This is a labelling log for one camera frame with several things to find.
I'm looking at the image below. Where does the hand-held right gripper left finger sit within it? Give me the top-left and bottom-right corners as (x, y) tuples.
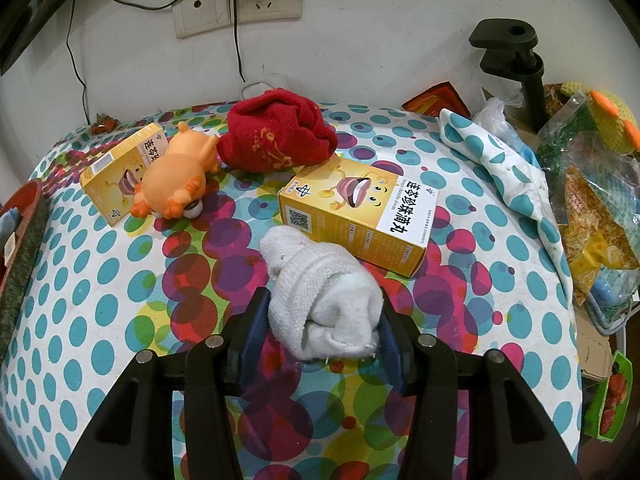
(59, 287), (272, 480)

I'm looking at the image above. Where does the yellow plush toy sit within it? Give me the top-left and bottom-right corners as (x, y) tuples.
(559, 82), (640, 157)

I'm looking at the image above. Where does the polka-dot tablecloth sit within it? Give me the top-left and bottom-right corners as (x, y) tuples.
(0, 101), (582, 480)

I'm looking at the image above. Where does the orange rubber toy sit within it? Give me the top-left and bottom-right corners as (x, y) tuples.
(130, 120), (221, 220)

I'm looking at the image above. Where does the black adapter cable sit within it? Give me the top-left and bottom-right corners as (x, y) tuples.
(230, 0), (247, 84)

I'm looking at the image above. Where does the small orange wrapper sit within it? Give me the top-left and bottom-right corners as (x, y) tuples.
(89, 114), (119, 135)

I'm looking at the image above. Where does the beige wall socket plate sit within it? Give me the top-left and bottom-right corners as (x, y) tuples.
(172, 0), (234, 40)
(234, 0), (304, 24)

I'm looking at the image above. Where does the blue sock roll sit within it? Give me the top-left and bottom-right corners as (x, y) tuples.
(0, 207), (22, 247)

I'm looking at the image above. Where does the red sock roll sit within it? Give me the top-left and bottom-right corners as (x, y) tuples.
(216, 88), (339, 173)

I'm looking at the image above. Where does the brown cardboard box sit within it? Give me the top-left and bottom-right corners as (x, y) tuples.
(574, 305), (617, 382)

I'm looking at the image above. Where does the black desk clamp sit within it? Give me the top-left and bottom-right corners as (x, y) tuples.
(468, 18), (547, 134)

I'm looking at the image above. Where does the green strawberry packet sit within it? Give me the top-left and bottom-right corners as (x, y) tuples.
(582, 349), (634, 444)

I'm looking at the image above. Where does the round red tray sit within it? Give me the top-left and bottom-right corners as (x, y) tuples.
(0, 179), (52, 357)

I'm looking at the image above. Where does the thin grey cable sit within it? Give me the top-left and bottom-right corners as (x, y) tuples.
(64, 0), (89, 122)

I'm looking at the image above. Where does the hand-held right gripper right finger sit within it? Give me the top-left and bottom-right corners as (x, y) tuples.
(377, 294), (584, 480)

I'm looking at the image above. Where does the crumpled clear plastic bag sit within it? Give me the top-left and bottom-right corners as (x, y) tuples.
(472, 97), (527, 127)

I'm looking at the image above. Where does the white sock roll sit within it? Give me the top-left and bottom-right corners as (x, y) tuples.
(258, 225), (384, 362)

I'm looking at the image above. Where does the yellow medicine box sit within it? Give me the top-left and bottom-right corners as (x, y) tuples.
(79, 122), (167, 227)
(277, 155), (439, 278)

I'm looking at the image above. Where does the red packet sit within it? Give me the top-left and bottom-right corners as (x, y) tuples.
(402, 81), (471, 117)

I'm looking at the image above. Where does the white cable holder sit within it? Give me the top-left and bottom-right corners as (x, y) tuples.
(242, 79), (289, 102)

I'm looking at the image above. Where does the clear bag of snacks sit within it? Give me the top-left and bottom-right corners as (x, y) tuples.
(537, 85), (640, 307)

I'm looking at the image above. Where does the folded polka-dot cloth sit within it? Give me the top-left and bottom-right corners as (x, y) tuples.
(438, 108), (574, 307)

